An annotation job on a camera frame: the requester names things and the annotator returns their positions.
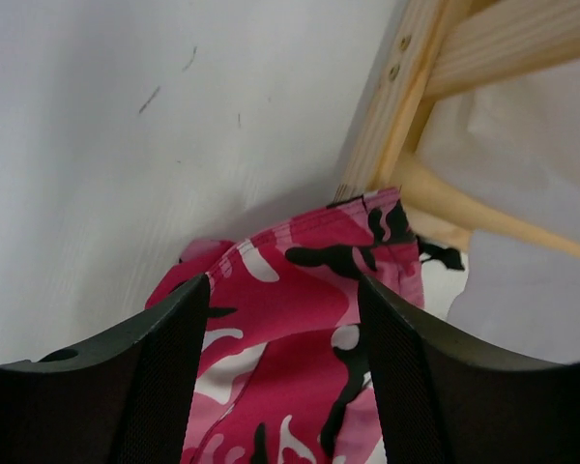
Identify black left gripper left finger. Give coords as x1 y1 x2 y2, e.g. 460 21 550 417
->
0 275 209 463

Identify pink camouflage trousers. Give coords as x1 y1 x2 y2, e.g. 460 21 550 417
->
148 189 466 463

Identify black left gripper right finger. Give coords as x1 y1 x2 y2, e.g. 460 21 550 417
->
358 276 580 463

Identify white printed t-shirt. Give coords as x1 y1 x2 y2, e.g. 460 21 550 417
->
419 60 580 363

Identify wooden clothes rack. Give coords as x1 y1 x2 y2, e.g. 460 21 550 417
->
335 1 580 201

